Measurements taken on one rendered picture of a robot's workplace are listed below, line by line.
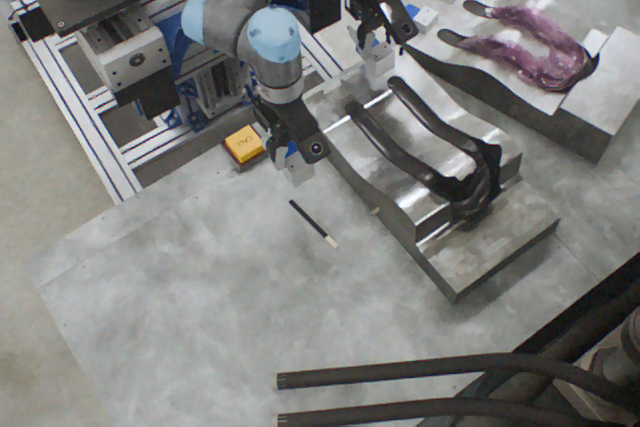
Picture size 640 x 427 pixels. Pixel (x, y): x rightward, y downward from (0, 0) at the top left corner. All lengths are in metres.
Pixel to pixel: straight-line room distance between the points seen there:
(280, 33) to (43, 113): 1.81
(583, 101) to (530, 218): 0.27
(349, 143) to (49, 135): 1.50
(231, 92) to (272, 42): 1.13
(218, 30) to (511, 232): 0.66
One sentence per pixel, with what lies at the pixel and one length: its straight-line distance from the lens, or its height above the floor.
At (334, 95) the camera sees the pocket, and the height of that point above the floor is 0.86.
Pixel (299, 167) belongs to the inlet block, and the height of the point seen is 0.96.
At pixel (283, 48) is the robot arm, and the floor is 1.29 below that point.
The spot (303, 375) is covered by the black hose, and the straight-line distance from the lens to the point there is 1.32.
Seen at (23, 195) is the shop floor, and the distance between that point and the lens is 2.64.
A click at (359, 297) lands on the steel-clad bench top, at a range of 1.40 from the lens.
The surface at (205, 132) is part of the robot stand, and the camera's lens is 2.33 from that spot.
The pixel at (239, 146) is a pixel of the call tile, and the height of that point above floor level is 0.84.
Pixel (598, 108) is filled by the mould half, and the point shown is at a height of 0.91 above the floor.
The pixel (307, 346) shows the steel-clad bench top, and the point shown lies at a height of 0.80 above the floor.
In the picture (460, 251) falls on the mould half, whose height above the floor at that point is 0.86.
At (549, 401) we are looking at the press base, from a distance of 1.55.
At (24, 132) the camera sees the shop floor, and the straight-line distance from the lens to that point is 2.78.
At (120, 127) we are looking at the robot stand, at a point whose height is 0.21.
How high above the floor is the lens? 2.11
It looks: 61 degrees down
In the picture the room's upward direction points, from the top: 4 degrees counter-clockwise
